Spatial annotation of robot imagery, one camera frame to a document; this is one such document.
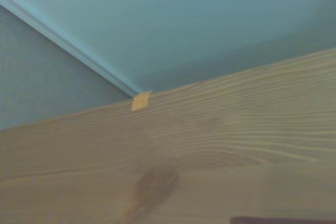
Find yellow tape piece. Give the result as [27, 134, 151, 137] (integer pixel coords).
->
[131, 90, 153, 112]

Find white baseboard strip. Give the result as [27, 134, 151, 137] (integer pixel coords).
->
[0, 0, 140, 98]

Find rust red shorts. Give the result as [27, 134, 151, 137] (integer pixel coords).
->
[230, 216, 336, 224]

